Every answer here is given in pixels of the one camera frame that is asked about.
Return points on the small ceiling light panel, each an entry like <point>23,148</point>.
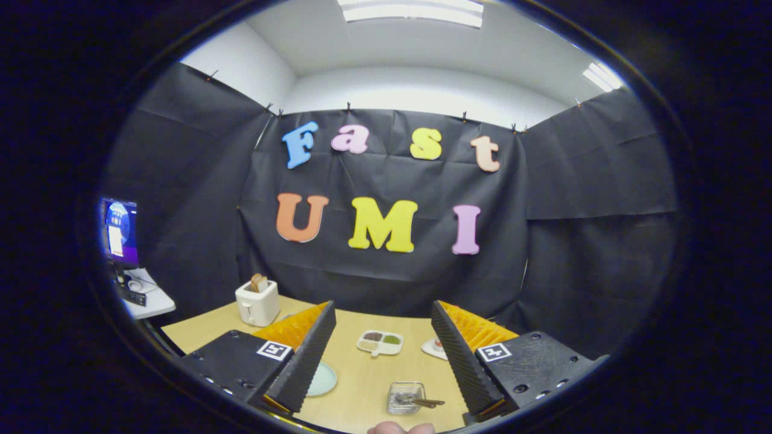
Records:
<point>603,77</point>

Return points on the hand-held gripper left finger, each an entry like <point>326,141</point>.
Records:
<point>307,361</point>

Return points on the white side table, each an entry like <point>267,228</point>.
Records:
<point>157,304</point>

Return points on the white square coaster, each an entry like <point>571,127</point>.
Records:
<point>429,348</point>

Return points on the pale green plate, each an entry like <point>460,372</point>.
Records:
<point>322,380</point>

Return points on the black desk device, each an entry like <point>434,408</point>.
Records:
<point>132,295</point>

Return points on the computer monitor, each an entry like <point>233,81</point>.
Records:
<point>120,232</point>

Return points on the dark red beans pile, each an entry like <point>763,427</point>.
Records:
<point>373,336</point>

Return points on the green beans pile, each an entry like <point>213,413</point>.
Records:
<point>391,339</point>

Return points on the black backdrop cloth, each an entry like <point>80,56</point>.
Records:
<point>386,277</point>

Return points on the toast bread slice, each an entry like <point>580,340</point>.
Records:
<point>259,282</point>

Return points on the white beans pile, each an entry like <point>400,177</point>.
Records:
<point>368,345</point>

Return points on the white divided dish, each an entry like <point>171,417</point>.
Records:
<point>379,352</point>

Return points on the clear water bottle red cap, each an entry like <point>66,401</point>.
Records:
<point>438,345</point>

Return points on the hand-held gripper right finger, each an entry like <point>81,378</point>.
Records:
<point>461,361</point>

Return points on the white toaster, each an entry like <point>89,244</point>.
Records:
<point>258,307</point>

